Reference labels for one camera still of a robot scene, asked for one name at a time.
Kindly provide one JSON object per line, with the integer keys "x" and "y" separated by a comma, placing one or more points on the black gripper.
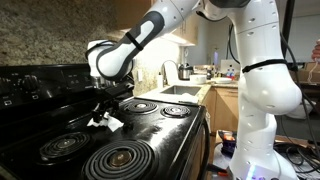
{"x": 107, "y": 102}

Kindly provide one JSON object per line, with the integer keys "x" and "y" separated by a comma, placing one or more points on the white cloth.
{"x": 113, "y": 125}

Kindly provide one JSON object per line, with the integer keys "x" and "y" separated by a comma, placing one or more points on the white handheld controller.
{"x": 317, "y": 60}

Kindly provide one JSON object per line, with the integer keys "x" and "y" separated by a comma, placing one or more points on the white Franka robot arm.
{"x": 263, "y": 93}

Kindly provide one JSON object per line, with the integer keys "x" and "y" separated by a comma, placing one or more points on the black electric stove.
{"x": 160, "y": 133}

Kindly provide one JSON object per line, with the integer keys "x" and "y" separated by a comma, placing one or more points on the person hand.
{"x": 316, "y": 51}

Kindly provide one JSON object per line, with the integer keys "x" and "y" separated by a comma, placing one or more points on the large black coil burner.
{"x": 140, "y": 106}
{"x": 100, "y": 160}

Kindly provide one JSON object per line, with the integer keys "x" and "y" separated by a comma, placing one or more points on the small black coil burner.
{"x": 175, "y": 111}
{"x": 65, "y": 144}

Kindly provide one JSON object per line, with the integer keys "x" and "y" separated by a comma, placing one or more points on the arched kitchen faucet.
{"x": 161, "y": 71}

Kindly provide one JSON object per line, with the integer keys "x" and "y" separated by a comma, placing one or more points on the white folded rag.
{"x": 190, "y": 97}

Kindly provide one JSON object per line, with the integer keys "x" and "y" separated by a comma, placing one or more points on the steel electric kettle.
{"x": 185, "y": 71}

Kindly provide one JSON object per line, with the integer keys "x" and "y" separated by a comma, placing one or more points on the white bowl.
{"x": 198, "y": 79}

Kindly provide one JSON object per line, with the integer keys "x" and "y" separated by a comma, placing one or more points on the wooden upper cabinet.
{"x": 133, "y": 13}

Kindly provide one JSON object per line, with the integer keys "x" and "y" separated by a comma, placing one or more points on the wooden cabinet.
{"x": 133, "y": 13}
{"x": 223, "y": 110}

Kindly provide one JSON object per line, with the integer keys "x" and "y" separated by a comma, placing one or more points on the wooden lower cabinet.
{"x": 223, "y": 110}

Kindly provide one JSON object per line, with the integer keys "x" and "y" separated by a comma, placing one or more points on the white plate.
{"x": 222, "y": 80}

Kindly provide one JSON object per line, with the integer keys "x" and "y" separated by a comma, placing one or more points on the blue orange tool box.
{"x": 228, "y": 143}

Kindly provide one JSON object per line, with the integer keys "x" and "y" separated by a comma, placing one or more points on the white laptop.
{"x": 230, "y": 65}

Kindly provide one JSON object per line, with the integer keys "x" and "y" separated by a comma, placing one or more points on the white round basin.
{"x": 303, "y": 111}

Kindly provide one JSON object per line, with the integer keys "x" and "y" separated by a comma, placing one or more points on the brown cardboard box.
{"x": 301, "y": 76}

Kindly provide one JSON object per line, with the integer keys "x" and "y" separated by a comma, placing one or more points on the black stand pole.
{"x": 288, "y": 20}

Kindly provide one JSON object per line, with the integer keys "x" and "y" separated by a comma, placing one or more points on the white wall outlet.
{"x": 140, "y": 75}

